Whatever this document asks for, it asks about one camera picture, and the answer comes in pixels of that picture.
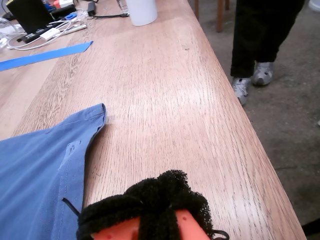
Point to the white bucket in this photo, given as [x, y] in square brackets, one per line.
[315, 5]

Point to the wooden chair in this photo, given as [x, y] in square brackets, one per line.
[219, 17]

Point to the black box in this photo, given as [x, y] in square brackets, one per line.
[30, 15]

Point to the white adapter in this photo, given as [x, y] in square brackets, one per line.
[50, 33]

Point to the blue printed T-shirt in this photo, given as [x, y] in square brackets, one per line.
[37, 175]

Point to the black pouch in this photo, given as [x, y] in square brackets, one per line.
[62, 11]

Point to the grey sneaker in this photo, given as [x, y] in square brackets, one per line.
[262, 73]
[240, 88]

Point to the black power strip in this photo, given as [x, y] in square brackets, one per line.
[32, 35]

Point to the small blue object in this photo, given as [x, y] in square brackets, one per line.
[70, 16]

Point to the long blue tape strip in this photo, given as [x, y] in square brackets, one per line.
[50, 55]

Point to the white water bottle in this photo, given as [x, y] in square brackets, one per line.
[141, 12]

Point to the clear plastic bag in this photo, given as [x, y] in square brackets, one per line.
[5, 30]

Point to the black zip tie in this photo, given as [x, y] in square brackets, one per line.
[221, 233]
[71, 206]

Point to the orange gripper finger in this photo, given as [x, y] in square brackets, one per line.
[175, 190]
[112, 210]

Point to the black power brick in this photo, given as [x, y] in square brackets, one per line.
[91, 8]

